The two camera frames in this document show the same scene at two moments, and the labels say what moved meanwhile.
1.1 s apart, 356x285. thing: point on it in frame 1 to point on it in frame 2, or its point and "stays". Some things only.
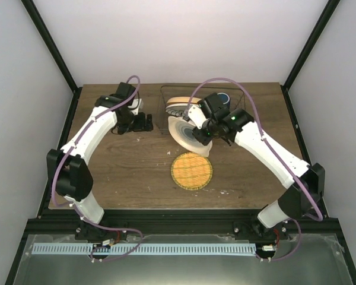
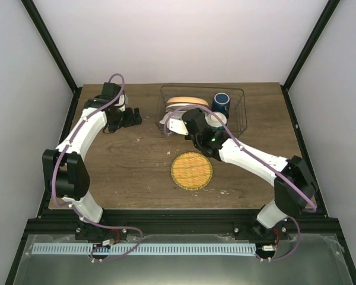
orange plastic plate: [186, 100] stays
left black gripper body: [139, 126] to [127, 121]
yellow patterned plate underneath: [190, 171] stays
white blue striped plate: [178, 109] stays
